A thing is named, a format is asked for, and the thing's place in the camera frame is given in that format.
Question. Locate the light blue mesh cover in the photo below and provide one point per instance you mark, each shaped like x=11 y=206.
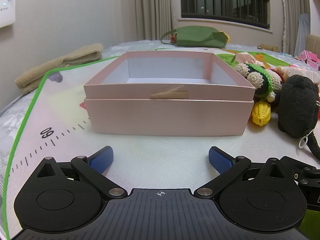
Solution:
x=303 y=35

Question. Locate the yellow toy corn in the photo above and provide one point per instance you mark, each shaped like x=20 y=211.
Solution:
x=261 y=112

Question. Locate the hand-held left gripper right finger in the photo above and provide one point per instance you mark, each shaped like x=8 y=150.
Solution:
x=220 y=158

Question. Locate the white wall device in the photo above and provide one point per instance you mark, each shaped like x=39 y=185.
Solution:
x=7 y=10

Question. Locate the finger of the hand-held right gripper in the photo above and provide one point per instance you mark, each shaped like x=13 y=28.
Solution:
x=292 y=165

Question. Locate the small orange toy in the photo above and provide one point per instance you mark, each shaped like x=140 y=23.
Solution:
x=173 y=39

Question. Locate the printed play mat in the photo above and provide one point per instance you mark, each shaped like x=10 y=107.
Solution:
x=150 y=150

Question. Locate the crochet doll with green outfit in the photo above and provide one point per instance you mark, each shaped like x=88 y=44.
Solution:
x=265 y=80

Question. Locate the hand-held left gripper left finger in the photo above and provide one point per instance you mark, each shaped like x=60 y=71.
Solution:
x=101 y=160

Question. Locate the beige curtain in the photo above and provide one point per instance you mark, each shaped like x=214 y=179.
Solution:
x=290 y=17
x=155 y=10

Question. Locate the pink-dressed baby doll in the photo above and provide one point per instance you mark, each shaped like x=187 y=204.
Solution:
x=246 y=57

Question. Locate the beige folded blanket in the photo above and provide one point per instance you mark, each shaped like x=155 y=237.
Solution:
x=62 y=62

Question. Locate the small tan cardboard piece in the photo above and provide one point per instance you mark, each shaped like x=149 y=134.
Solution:
x=267 y=47

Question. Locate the beige padded headboard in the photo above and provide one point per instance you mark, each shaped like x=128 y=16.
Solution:
x=315 y=45

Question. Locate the pink toy blocks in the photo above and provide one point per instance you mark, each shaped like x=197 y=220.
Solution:
x=310 y=58

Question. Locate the black plush toy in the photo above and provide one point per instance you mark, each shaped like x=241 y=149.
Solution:
x=297 y=105

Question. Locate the pink cardboard box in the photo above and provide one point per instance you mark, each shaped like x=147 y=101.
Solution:
x=162 y=117

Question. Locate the window with black railing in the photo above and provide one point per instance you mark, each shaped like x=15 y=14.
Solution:
x=212 y=0

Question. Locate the small yellow toy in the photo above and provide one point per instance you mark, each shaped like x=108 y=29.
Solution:
x=226 y=37

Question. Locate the green cloth bag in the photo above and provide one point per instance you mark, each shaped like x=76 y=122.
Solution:
x=197 y=37

